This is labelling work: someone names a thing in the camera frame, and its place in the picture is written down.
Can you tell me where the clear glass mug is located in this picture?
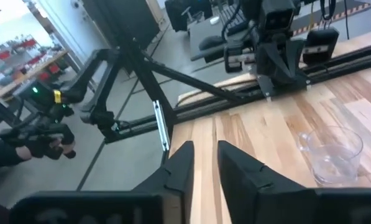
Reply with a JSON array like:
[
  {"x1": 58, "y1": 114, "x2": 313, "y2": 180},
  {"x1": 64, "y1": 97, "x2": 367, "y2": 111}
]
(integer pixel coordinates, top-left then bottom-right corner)
[{"x1": 296, "y1": 125, "x2": 365, "y2": 187}]

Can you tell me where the person's forearm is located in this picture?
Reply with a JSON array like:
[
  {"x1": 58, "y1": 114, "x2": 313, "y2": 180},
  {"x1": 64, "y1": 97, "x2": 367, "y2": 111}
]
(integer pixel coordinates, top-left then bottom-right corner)
[{"x1": 0, "y1": 138, "x2": 27, "y2": 175}]

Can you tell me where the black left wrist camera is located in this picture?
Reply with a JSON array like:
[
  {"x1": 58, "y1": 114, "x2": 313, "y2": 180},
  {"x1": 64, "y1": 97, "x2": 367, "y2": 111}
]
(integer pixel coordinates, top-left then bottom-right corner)
[{"x1": 261, "y1": 0, "x2": 296, "y2": 32}]

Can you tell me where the black aluminium table frame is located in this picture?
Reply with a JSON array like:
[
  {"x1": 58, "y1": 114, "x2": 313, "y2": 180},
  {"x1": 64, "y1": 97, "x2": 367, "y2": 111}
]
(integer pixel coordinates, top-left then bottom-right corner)
[{"x1": 76, "y1": 37, "x2": 371, "y2": 166}]

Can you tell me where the black cabinet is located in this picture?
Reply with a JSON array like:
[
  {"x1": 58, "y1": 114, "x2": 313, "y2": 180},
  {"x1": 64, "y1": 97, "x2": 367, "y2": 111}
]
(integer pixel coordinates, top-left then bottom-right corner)
[{"x1": 82, "y1": 0, "x2": 161, "y2": 52}]

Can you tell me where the wooden workbench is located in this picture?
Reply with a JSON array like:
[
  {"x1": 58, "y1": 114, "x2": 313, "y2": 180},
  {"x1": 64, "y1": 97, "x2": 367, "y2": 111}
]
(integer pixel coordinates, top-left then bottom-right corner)
[{"x1": 0, "y1": 49, "x2": 70, "y2": 134}]

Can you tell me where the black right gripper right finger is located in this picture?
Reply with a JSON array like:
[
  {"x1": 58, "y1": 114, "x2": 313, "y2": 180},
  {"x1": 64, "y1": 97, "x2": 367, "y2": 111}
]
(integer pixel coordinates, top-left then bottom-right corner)
[{"x1": 217, "y1": 139, "x2": 371, "y2": 224}]

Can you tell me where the person's hand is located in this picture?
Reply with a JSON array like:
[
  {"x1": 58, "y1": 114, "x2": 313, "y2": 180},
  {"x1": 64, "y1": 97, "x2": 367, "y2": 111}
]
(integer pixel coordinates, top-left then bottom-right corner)
[{"x1": 16, "y1": 136, "x2": 77, "y2": 161}]

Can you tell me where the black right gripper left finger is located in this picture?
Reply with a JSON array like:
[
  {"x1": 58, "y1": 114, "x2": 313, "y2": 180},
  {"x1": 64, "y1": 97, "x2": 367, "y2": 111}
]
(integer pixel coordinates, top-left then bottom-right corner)
[{"x1": 8, "y1": 140, "x2": 195, "y2": 224}]

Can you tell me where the black keyboard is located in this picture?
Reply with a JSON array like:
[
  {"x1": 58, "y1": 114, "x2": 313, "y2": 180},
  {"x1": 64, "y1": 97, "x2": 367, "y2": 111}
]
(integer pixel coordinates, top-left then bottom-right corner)
[{"x1": 219, "y1": 3, "x2": 251, "y2": 35}]

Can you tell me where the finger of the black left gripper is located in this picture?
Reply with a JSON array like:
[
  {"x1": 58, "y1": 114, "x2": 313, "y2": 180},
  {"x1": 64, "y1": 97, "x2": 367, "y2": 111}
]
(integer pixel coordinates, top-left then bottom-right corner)
[
  {"x1": 224, "y1": 42, "x2": 282, "y2": 83},
  {"x1": 283, "y1": 27, "x2": 340, "y2": 83}
]

